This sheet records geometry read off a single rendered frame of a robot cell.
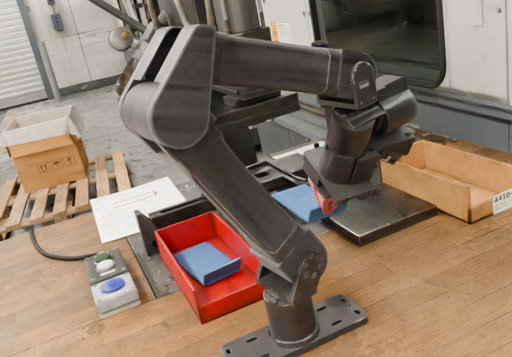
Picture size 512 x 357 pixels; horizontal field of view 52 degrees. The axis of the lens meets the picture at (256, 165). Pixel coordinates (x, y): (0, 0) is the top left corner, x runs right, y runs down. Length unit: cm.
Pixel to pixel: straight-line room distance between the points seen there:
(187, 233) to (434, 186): 47
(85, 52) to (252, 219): 964
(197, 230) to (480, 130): 78
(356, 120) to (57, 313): 59
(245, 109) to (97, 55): 926
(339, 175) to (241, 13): 39
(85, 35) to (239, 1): 923
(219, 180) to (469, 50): 100
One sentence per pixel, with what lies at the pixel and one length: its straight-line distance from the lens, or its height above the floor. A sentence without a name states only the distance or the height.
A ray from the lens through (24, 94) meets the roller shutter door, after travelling 1021.
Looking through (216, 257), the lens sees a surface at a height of 91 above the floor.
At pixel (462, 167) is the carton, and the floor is 94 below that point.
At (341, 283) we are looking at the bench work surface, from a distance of 85.
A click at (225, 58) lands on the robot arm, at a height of 129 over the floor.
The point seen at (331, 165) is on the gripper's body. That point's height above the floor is 110.
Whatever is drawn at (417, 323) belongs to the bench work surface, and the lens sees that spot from 76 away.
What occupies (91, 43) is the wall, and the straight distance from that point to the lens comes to 1019.
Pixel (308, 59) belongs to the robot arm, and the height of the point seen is 126.
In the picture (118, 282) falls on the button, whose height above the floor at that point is 94.
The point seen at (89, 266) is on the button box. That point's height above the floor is 93.
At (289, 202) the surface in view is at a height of 99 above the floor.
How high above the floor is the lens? 136
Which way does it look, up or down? 19 degrees down
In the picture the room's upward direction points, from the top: 11 degrees counter-clockwise
